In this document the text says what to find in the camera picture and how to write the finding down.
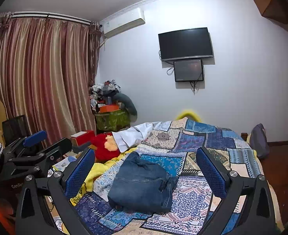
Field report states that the grey plush pillow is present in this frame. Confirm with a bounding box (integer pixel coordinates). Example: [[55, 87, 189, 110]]
[[112, 93, 138, 122]]

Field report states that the red plush toy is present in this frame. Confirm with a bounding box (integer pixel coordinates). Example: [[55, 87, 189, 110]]
[[90, 133, 120, 163]]

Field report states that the white air conditioner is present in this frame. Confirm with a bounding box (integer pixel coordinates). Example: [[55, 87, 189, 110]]
[[103, 8, 145, 38]]

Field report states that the red white box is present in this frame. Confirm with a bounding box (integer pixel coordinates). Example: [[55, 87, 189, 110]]
[[70, 130, 95, 146]]

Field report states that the orange sleeve forearm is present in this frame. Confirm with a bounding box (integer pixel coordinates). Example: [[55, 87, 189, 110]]
[[0, 198, 16, 235]]

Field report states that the pile of clutter clothes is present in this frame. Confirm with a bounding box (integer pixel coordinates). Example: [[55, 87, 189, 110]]
[[89, 80, 121, 112]]

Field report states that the dark blue backpack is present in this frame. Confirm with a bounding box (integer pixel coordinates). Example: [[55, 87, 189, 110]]
[[249, 123, 270, 159]]

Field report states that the orange box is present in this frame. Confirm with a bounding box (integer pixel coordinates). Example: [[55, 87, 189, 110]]
[[99, 105, 120, 113]]

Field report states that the green storage box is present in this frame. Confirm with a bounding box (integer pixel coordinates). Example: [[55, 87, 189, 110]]
[[95, 110, 130, 132]]

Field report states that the black wall television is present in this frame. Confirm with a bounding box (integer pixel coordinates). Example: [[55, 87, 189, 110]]
[[158, 27, 213, 61]]

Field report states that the striped red gold curtain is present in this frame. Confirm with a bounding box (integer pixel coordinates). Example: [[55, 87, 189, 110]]
[[0, 13, 102, 145]]

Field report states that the white shirt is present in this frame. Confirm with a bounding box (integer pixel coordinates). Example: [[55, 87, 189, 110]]
[[112, 122, 160, 153]]

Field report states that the small black wall monitor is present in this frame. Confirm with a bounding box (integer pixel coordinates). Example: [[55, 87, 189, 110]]
[[174, 60, 204, 82]]

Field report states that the blue denim jacket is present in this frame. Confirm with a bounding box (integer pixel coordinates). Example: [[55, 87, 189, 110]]
[[107, 152, 178, 213]]

